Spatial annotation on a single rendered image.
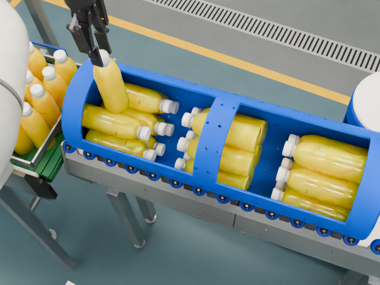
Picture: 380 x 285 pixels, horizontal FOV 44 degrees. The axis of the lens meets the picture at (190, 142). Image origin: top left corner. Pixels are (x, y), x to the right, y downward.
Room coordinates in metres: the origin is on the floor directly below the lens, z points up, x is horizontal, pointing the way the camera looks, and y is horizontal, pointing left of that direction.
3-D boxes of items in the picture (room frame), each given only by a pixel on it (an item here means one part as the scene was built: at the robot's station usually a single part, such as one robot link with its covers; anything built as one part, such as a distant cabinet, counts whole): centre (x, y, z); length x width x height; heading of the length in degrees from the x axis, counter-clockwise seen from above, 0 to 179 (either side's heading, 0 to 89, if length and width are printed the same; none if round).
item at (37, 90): (0.95, 0.45, 1.10); 0.04 x 0.04 x 0.02
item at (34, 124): (0.88, 0.49, 1.00); 0.07 x 0.07 x 0.20
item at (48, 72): (1.01, 0.42, 1.10); 0.04 x 0.04 x 0.02
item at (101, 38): (0.85, 0.19, 1.37); 0.03 x 0.01 x 0.07; 62
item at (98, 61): (0.81, 0.21, 1.37); 0.03 x 0.01 x 0.07; 62
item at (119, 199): (0.81, 0.31, 0.31); 0.06 x 0.06 x 0.63; 63
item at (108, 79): (0.83, 0.20, 1.24); 0.07 x 0.07 x 0.20
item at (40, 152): (0.94, 0.41, 0.96); 0.40 x 0.01 x 0.03; 153
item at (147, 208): (0.93, 0.25, 0.31); 0.06 x 0.06 x 0.63; 63
